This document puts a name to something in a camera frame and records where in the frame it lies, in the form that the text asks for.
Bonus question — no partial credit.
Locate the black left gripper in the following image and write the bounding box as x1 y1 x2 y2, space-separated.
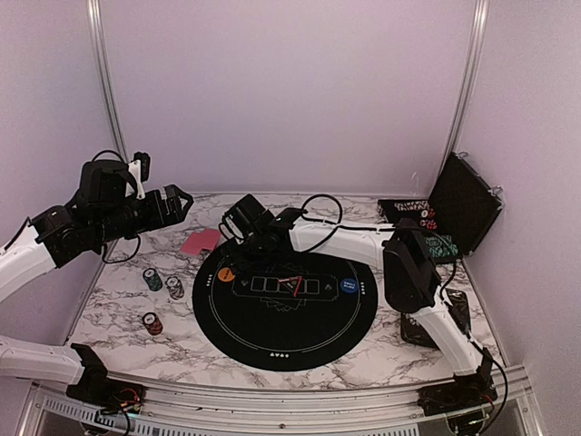
94 183 192 245

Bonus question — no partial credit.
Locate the orange big blind button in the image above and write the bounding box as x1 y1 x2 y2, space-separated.
217 267 235 282

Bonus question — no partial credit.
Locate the red triangle all-in marker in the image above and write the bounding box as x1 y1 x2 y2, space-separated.
278 276 303 297

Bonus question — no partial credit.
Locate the blue small blind button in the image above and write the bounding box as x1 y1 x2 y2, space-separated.
340 278 360 295

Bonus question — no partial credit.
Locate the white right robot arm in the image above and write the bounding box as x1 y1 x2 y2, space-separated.
219 194 493 407

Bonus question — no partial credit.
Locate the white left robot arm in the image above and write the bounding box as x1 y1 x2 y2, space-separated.
1 153 194 404

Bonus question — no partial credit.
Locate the red playing card deck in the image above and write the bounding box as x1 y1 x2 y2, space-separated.
180 229 222 256

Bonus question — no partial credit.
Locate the green poker chip stack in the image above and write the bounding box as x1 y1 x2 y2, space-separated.
142 268 163 292

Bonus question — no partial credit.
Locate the round black poker mat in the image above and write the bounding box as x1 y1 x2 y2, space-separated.
192 249 379 372

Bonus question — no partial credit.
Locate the grey poker chip stack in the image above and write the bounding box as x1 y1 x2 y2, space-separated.
165 276 184 300

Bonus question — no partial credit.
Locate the red poker chip stack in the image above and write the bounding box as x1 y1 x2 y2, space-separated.
142 312 163 336

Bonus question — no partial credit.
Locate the floral patterned pouch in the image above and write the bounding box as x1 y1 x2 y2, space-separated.
400 289 471 349

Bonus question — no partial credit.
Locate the black poker chip case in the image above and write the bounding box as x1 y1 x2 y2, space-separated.
378 153 504 264

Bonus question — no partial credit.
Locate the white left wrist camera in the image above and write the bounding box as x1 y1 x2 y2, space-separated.
125 152 151 200

